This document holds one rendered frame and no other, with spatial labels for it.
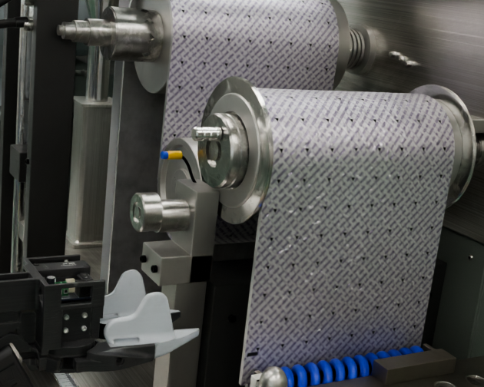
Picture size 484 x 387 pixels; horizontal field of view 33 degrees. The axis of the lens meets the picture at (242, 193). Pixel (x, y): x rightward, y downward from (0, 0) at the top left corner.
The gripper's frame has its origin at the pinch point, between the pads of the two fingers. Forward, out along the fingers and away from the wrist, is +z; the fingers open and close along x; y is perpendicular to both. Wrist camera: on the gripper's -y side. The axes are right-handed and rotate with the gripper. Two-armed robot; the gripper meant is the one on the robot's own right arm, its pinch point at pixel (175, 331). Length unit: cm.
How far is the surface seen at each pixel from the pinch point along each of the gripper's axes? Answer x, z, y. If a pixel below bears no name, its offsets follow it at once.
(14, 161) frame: 40.8, -5.2, 7.1
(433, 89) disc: 6.3, 33.2, 22.9
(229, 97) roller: 7.1, 7.3, 21.2
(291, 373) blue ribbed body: -2.6, 12.0, -5.0
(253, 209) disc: 0.4, 7.4, 11.6
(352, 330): 0.1, 21.2, -2.6
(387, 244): -0.2, 24.1, 7.1
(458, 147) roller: 0.4, 32.5, 17.4
